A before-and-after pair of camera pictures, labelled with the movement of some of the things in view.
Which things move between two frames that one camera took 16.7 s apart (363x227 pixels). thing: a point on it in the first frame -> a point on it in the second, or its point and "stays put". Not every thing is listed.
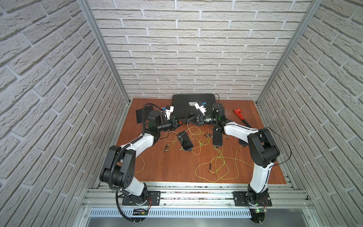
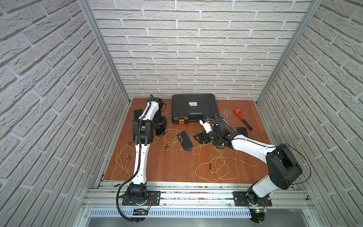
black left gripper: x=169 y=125 -> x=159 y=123
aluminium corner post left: x=89 y=10 stays put
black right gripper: x=198 y=119 -> x=201 y=135
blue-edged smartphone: x=185 y=140 stays put
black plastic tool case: x=184 y=104 stays put
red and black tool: x=238 y=111 stays put
